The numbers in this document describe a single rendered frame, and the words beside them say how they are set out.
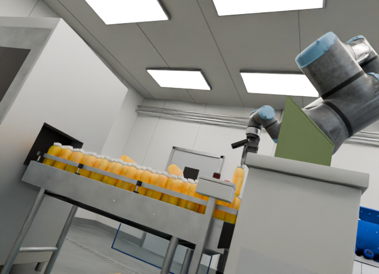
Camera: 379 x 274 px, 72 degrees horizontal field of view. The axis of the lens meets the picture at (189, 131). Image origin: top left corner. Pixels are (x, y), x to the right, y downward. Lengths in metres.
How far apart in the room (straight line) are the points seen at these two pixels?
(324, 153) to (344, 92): 0.23
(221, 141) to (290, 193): 4.91
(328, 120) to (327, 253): 0.40
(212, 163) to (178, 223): 3.96
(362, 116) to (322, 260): 0.47
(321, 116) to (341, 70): 0.16
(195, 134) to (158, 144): 0.94
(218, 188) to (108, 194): 0.77
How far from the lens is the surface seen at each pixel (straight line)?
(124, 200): 1.79
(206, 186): 1.49
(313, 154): 0.87
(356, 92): 1.00
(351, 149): 5.40
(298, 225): 0.79
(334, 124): 0.95
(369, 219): 1.97
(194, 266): 1.52
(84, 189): 1.98
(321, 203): 0.80
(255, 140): 1.69
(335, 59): 1.00
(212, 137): 5.77
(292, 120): 0.91
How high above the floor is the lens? 0.86
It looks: 17 degrees up
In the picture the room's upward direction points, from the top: 18 degrees clockwise
